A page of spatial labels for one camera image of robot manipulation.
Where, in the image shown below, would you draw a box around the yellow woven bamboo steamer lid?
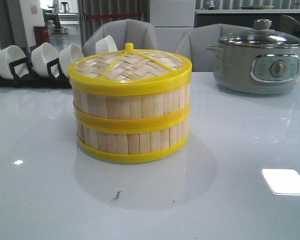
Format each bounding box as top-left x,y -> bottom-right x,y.
68,43 -> 192,97

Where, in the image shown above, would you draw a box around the bamboo steamer basket yellow rims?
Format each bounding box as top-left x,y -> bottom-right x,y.
76,119 -> 190,164

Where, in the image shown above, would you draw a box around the grey upholstered chair left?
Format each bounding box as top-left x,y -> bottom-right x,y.
82,19 -> 158,57

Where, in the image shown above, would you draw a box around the grey upholstered chair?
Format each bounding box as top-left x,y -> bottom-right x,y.
174,23 -> 248,72
82,19 -> 158,57

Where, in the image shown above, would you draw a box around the white ceramic bowl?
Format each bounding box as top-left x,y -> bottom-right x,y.
0,45 -> 26,80
95,35 -> 118,54
59,43 -> 84,77
31,42 -> 59,77

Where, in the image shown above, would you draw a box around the grey upholstered chair right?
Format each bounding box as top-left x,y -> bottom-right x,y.
174,23 -> 248,72

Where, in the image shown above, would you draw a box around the green electric cooking pot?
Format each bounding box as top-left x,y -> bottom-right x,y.
206,43 -> 300,95

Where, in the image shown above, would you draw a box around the white refrigerator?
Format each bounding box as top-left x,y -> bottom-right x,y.
149,0 -> 196,53

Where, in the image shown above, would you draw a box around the dark cabinet counter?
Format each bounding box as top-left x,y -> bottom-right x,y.
194,9 -> 300,30

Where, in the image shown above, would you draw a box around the black dish rack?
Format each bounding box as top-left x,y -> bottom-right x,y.
0,57 -> 71,89

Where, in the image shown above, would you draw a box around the red box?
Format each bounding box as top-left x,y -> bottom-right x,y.
33,25 -> 50,47

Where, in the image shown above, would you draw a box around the glass pot lid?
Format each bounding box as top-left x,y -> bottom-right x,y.
219,19 -> 300,48

